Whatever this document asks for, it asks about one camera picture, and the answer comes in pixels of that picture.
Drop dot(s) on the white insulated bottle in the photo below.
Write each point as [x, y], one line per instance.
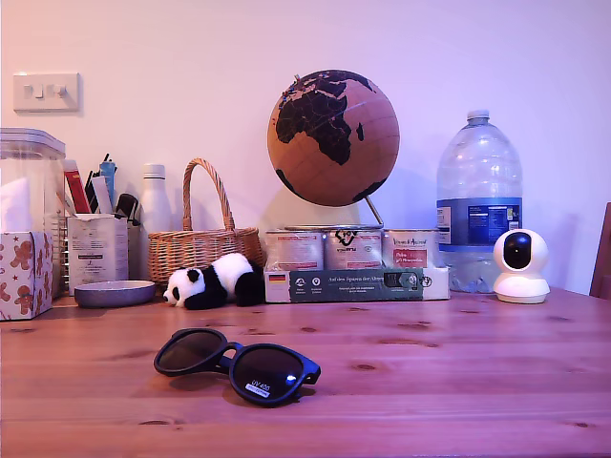
[155, 205]

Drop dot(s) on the black pen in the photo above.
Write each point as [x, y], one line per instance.
[89, 186]

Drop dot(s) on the white plastic stick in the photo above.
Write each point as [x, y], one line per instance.
[101, 193]

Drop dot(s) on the white printed carton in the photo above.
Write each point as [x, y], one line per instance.
[98, 257]

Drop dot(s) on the gingerbread print tissue box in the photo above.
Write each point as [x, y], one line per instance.
[24, 281]

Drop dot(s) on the blue tube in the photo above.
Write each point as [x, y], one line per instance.
[109, 174]

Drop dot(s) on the brown wooden chair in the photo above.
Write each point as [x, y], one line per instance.
[602, 257]

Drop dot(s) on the white wall light switch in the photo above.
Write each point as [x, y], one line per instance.
[46, 93]

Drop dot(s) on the clear plastic storage container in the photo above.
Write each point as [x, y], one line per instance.
[28, 157]

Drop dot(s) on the large clear water bottle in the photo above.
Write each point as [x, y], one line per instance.
[477, 167]

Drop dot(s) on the panda plush toy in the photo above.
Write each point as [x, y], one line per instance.
[224, 274]

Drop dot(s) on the green and white cardboard tray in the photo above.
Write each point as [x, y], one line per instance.
[358, 286]

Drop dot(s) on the small white round camera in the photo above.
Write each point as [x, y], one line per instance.
[534, 253]

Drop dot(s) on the black sunglasses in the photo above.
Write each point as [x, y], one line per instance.
[267, 369]

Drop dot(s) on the red and white tube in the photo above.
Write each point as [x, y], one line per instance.
[77, 191]

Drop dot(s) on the grey speckled shallow bowl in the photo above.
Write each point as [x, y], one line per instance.
[114, 292]

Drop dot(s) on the cork globe on stand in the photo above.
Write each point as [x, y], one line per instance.
[334, 181]

